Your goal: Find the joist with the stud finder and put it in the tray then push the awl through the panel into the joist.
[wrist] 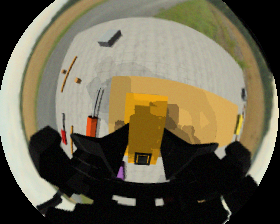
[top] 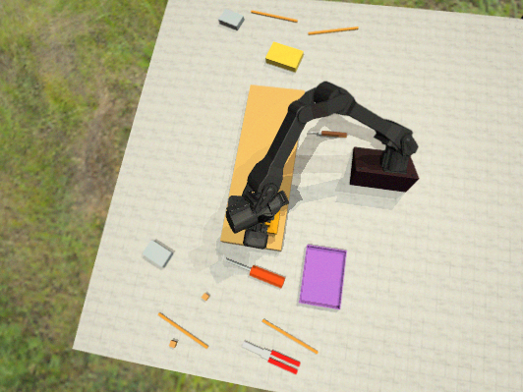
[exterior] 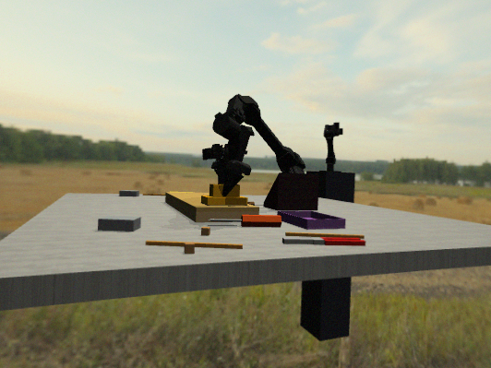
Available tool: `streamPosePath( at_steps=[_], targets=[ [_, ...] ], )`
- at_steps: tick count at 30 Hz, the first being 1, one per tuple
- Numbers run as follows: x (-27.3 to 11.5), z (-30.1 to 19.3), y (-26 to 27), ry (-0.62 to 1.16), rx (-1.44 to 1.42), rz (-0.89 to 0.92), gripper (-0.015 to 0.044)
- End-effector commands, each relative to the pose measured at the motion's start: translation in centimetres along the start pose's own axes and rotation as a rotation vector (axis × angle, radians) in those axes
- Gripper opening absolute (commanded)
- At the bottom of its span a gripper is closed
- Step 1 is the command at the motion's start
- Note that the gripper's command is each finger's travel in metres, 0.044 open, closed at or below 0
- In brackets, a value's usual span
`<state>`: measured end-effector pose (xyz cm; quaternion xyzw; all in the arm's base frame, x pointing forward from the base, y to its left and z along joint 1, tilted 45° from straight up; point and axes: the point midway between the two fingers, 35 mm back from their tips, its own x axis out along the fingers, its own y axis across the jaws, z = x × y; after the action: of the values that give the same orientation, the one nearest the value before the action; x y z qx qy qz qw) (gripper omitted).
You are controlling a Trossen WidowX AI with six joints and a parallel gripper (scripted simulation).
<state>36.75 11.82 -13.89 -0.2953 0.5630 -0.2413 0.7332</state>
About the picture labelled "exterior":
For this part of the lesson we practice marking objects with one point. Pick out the purple shallow tray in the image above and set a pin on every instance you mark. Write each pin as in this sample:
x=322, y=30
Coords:
x=311, y=220

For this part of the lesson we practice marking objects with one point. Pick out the orange rectangular panel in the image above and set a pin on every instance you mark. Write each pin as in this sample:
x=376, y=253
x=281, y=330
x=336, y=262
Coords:
x=190, y=205

